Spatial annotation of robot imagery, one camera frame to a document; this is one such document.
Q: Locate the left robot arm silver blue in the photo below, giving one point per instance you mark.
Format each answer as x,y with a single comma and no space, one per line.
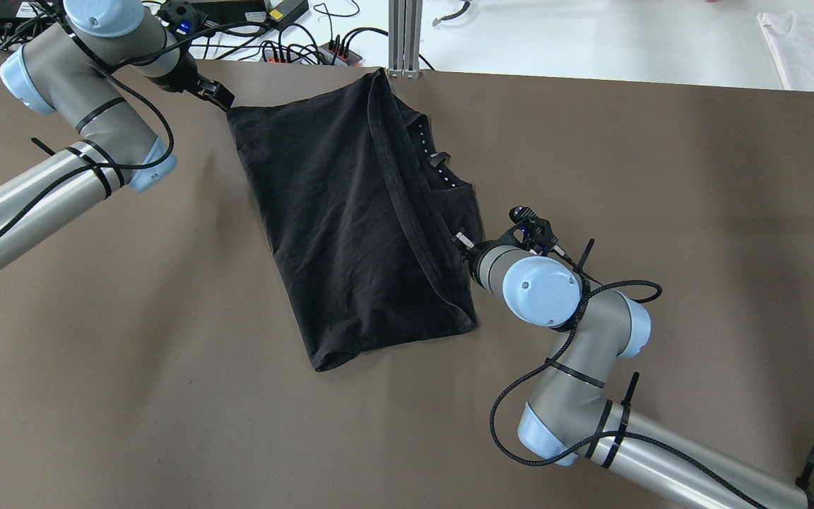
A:
120,140

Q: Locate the power strip with plugs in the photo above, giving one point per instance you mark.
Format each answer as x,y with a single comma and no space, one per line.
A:
324,55

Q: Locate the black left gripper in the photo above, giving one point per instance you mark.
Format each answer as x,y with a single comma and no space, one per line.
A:
182,75

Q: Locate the aluminium cage frame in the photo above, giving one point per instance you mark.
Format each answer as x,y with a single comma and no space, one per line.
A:
404,25

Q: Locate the black power brick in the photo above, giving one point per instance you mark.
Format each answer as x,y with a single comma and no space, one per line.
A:
229,12

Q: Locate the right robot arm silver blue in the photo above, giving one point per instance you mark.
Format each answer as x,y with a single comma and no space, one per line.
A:
558,413

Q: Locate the black t-shirt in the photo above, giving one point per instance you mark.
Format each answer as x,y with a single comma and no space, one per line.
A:
360,211

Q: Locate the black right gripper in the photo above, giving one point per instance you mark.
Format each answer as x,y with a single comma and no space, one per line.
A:
476,261

